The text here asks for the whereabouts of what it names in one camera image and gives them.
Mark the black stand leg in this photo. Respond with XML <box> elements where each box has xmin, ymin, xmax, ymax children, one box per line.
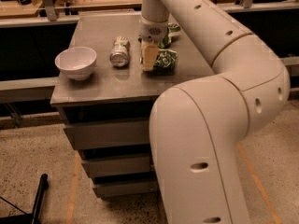
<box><xmin>0</xmin><ymin>174</ymin><xmax>49</xmax><ymax>224</ymax></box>

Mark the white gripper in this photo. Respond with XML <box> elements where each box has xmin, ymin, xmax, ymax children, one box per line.
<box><xmin>139</xmin><ymin>16</ymin><xmax>168</xmax><ymax>71</ymax></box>

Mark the grey metal railing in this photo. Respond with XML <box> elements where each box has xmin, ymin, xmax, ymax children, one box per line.
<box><xmin>0</xmin><ymin>0</ymin><xmax>299</xmax><ymax>28</ymax></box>

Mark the green soda can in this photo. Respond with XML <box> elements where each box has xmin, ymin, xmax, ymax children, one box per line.
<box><xmin>154</xmin><ymin>49</ymin><xmax>178</xmax><ymax>70</ymax></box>

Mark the white bowl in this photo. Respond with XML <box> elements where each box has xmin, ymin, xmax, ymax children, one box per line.
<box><xmin>55</xmin><ymin>47</ymin><xmax>97</xmax><ymax>80</ymax></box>

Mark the green chip bag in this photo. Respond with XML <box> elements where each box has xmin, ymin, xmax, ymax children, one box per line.
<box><xmin>138</xmin><ymin>23</ymin><xmax>181</xmax><ymax>49</ymax></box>

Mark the silver lying soda can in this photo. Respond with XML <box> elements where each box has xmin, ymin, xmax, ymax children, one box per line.
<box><xmin>109</xmin><ymin>36</ymin><xmax>130</xmax><ymax>67</ymax></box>

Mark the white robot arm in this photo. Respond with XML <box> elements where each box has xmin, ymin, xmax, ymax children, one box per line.
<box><xmin>140</xmin><ymin>0</ymin><xmax>290</xmax><ymax>224</ymax></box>

